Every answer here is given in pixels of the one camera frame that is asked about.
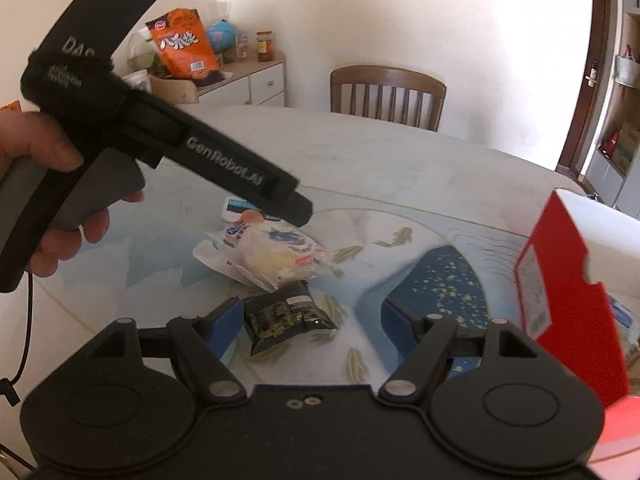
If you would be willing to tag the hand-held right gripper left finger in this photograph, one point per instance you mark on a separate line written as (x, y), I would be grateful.
(222, 330)

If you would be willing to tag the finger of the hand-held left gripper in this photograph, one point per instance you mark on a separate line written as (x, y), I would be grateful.
(297, 207)

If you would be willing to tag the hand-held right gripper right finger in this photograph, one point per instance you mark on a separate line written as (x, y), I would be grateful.
(400, 325)

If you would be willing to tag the bread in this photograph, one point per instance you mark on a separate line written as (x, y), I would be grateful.
(265, 255)

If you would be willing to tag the black snack packet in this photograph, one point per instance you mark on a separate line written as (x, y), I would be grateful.
(280, 322)

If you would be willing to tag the red cardboard box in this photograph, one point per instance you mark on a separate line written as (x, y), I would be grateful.
(565, 300)

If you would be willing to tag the person's left hand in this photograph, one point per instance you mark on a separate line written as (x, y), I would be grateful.
(40, 140)

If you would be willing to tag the white blue flat packet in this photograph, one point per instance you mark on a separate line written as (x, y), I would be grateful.
(237, 208)

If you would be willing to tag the printed fish table mat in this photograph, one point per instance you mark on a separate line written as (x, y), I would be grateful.
(450, 280)

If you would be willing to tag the open cardboard box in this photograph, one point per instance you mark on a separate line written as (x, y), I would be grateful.
(172, 89)

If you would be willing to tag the white green plastic bag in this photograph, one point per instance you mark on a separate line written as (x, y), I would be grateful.
(140, 47)

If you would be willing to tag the orange packet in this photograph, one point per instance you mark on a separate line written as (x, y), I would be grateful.
(10, 106)

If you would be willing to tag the orange snack bag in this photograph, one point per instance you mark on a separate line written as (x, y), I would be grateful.
(182, 42)

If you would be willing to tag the white sideboard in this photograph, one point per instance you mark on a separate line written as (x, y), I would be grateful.
(267, 85)

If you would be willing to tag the blue globe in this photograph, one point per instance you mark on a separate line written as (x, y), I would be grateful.
(222, 35)

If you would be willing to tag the brown wooden chair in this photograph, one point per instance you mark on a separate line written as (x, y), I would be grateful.
(387, 76)

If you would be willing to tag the glass bottle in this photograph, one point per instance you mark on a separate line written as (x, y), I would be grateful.
(241, 46)

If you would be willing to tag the red lid jar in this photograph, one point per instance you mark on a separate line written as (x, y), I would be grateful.
(265, 47)

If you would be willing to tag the white low cabinet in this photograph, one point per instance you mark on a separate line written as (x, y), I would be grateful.
(607, 177)

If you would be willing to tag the red toy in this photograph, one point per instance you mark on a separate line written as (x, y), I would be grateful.
(609, 144)

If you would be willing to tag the stacked cardboard boxes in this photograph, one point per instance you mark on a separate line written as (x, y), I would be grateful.
(629, 147)

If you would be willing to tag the brown door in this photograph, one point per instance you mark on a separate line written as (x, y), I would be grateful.
(585, 85)

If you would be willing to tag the grey hanging bag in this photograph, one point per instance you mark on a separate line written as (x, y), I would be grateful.
(627, 70)

